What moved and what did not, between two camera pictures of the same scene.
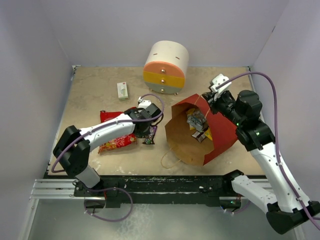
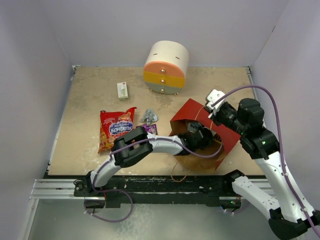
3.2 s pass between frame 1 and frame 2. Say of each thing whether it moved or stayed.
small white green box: stayed
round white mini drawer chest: stayed
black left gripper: moved
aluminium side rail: stayed
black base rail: stayed
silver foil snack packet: moved
